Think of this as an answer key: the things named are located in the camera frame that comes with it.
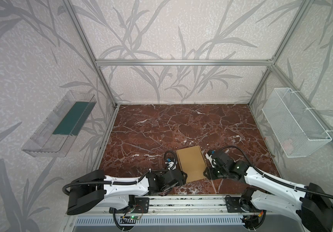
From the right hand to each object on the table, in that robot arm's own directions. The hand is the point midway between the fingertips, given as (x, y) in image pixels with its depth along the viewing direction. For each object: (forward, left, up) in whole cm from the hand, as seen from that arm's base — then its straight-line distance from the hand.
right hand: (204, 173), depth 81 cm
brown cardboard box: (+5, +7, +2) cm, 9 cm away
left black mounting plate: (-15, +34, -2) cm, 37 cm away
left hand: (-4, +10, +1) cm, 11 cm away
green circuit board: (-20, +37, -3) cm, 42 cm away
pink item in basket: (+9, -43, +16) cm, 46 cm away
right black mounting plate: (-16, -13, -3) cm, 21 cm away
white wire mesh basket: (+7, -38, +29) cm, 49 cm away
